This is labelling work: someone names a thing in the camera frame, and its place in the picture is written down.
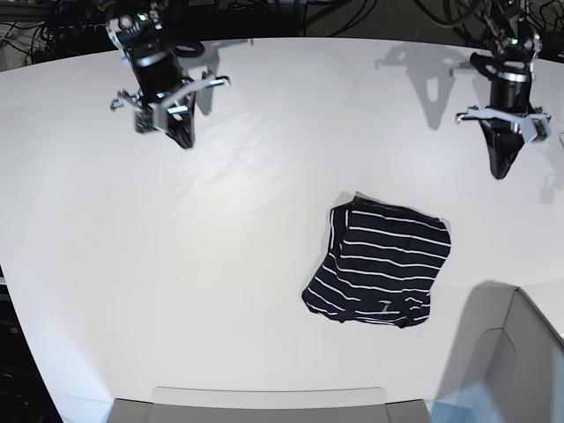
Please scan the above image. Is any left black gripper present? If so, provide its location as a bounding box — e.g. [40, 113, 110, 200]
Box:
[470, 53, 533, 180]

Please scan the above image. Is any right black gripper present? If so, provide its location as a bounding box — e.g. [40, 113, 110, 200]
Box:
[128, 43, 195, 149]

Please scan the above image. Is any navy white striped T-shirt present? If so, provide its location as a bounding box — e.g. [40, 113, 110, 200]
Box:
[301, 196, 451, 329]

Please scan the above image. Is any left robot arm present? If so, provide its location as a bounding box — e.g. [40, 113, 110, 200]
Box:
[470, 1, 541, 180]

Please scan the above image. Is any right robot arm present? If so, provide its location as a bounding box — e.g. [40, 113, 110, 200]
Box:
[106, 3, 192, 134]

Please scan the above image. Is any grey bin at right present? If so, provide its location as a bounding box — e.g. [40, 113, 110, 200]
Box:
[427, 282, 563, 422]

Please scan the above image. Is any grey tray at bottom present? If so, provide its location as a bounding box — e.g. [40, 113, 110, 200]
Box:
[107, 386, 431, 422]

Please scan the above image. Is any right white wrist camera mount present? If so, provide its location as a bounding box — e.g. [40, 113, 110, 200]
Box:
[109, 72, 231, 134]

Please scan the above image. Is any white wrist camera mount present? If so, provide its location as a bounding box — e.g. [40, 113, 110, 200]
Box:
[456, 107, 551, 144]
[109, 72, 231, 134]

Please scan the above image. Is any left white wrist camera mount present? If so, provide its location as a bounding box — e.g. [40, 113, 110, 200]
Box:
[456, 107, 551, 144]

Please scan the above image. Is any black cable bundle left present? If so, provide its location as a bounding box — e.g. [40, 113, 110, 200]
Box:
[0, 0, 111, 67]

